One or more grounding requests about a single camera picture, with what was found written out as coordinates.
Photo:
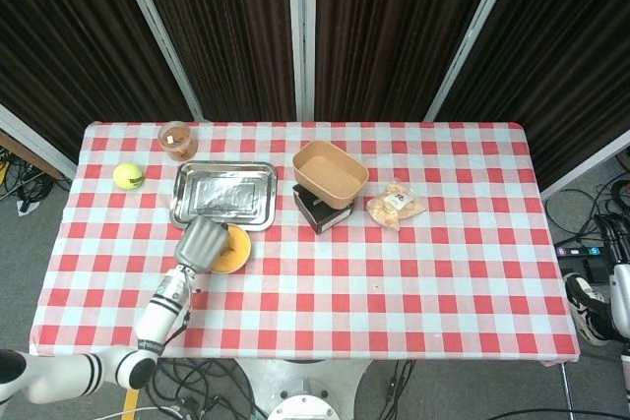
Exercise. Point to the yellow tennis ball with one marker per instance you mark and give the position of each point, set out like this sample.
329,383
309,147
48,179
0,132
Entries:
128,176

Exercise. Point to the white partition frame post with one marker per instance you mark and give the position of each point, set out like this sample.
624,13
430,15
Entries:
472,31
301,31
585,164
157,36
34,142

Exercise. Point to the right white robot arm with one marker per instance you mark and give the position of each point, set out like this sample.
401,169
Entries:
621,302

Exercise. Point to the black white sneaker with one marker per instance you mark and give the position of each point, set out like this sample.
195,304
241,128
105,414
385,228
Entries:
585,312

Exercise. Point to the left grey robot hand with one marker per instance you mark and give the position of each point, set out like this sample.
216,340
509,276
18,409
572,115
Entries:
199,243

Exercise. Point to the clear bag of bread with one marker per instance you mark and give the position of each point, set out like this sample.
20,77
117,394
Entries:
394,206

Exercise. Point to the red white checkered tablecloth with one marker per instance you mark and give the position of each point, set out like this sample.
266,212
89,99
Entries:
344,292

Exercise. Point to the rectangular stainless steel tray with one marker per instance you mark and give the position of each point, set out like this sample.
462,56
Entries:
224,194

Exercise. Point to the black cardboard box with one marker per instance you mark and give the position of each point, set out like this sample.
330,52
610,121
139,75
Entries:
320,218

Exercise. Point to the orange bowl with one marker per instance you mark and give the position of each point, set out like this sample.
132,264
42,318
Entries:
238,250

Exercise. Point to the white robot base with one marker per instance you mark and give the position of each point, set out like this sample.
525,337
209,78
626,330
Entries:
305,390

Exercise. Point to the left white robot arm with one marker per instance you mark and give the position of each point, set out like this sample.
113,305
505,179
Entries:
152,321

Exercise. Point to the black power strip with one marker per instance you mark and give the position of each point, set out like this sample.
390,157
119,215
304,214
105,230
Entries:
581,250

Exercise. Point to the brown kraft paper container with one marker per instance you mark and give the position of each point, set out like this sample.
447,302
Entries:
327,174

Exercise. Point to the dark brown curtain panel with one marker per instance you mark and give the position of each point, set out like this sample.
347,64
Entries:
74,36
556,46
226,31
394,31

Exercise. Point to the clear cup orange contents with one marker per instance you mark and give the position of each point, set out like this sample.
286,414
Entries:
177,139

